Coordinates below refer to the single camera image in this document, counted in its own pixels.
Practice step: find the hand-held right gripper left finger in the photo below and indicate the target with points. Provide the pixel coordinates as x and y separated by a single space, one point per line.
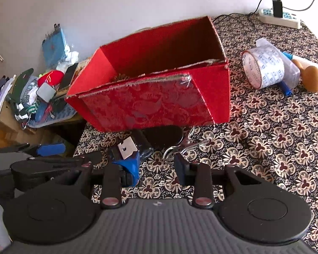
131 170

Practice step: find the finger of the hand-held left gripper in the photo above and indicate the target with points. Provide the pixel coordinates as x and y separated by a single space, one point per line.
51 150
69 160

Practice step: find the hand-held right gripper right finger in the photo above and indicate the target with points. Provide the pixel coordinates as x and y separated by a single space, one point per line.
180 170

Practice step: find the dark case with square plate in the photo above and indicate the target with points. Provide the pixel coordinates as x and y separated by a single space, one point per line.
141 143

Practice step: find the red fabric-covered box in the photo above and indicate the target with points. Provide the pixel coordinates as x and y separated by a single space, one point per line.
148 105

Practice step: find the silver metal clip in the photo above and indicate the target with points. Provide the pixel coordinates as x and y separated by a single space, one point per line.
186 144

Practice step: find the blue plastic basket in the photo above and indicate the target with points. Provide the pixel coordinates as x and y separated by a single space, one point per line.
61 116

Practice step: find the black oval case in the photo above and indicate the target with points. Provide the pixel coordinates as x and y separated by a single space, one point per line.
164 136

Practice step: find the cardboard box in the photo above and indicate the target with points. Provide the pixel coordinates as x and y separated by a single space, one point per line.
16 129

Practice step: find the green white striped cloth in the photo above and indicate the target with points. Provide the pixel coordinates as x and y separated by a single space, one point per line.
29 109

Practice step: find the grey square box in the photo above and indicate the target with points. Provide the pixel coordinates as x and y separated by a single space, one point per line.
45 92

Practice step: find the grey patterned pouch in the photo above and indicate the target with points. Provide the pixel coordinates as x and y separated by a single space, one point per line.
30 90

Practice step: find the red cap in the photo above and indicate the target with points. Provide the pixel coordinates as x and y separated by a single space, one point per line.
51 77

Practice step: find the dark green flat item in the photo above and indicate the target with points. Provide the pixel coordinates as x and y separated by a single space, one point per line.
22 82

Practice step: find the black phone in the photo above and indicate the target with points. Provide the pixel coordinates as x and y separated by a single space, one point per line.
67 76

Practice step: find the yellow green ball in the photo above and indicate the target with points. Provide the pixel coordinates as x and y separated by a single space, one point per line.
40 75

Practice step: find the brown patterned book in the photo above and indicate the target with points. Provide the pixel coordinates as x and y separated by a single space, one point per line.
82 67

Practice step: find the floral patterned cloth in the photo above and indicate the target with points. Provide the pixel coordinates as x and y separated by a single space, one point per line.
267 137

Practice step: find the white crumpled tissue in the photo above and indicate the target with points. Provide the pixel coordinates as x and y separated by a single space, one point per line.
69 58

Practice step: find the blue bag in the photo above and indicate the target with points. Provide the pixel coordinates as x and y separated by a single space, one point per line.
54 47

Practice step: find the blue marker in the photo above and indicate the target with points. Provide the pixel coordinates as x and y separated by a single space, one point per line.
285 88

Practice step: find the printed clear tape roll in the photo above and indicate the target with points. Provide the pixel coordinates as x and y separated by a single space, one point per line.
267 63

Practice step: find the clear plastic bag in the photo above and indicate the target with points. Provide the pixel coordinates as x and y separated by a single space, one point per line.
291 71

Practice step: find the tan rounded wooden piece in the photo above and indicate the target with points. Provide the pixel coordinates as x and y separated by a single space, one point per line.
311 78

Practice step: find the white tube with blue cap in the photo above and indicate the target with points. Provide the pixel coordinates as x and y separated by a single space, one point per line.
303 60

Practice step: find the white power strip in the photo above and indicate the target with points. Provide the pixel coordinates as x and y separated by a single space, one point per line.
291 21

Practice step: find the black charger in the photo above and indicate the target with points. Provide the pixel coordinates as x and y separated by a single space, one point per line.
277 8

